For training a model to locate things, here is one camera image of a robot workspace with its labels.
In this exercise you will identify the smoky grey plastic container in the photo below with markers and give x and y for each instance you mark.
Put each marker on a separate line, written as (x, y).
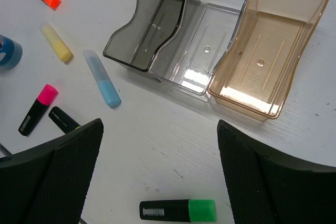
(153, 22)

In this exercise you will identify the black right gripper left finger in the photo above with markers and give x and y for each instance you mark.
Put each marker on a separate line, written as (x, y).
(49, 182)

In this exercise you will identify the clear plastic container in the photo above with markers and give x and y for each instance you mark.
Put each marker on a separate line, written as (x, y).
(187, 60)

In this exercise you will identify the yellow cap black highlighter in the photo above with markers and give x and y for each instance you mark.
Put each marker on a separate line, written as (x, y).
(63, 120)

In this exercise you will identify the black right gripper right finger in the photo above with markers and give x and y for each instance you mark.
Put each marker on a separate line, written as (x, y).
(266, 185)

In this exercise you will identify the pink cap black highlighter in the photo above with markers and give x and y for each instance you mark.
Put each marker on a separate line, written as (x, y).
(38, 109)

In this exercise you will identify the pastel blue highlighter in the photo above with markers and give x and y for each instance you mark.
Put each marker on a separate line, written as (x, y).
(102, 79)

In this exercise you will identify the pastel yellow highlighter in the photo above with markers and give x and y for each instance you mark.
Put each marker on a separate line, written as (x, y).
(57, 44)

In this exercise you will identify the amber plastic container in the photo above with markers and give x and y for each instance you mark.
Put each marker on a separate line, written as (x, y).
(255, 75)

